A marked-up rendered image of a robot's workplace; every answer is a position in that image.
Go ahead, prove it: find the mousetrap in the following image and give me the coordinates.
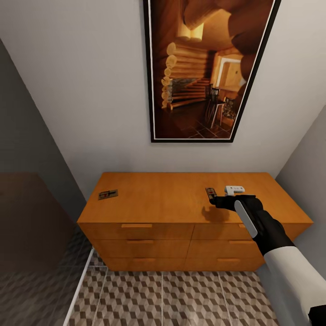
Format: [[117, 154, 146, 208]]
[[98, 189, 118, 200], [206, 187, 217, 199]]

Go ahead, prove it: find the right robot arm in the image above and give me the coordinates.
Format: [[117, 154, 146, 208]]
[[209, 185, 326, 326]]

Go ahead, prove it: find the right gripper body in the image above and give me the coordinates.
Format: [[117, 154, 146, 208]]
[[215, 196, 233, 210]]

